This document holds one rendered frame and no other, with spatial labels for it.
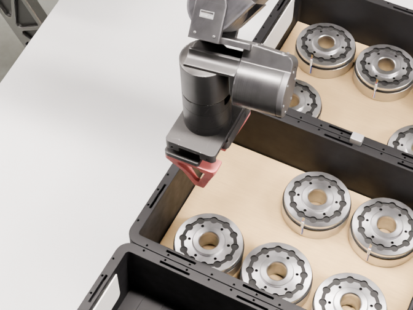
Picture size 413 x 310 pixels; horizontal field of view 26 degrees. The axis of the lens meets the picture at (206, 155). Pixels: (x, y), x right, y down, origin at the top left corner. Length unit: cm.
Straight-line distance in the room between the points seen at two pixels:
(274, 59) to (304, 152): 44
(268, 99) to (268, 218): 44
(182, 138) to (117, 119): 61
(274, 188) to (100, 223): 31
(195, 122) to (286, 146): 38
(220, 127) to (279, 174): 39
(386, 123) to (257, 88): 57
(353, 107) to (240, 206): 28
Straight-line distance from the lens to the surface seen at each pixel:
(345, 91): 153
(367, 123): 150
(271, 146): 141
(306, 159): 140
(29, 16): 205
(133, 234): 124
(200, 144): 104
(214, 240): 133
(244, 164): 143
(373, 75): 152
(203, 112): 102
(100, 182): 157
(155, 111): 166
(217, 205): 138
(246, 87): 97
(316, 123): 136
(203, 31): 96
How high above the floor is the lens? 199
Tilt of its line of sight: 54 degrees down
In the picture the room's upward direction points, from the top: straight up
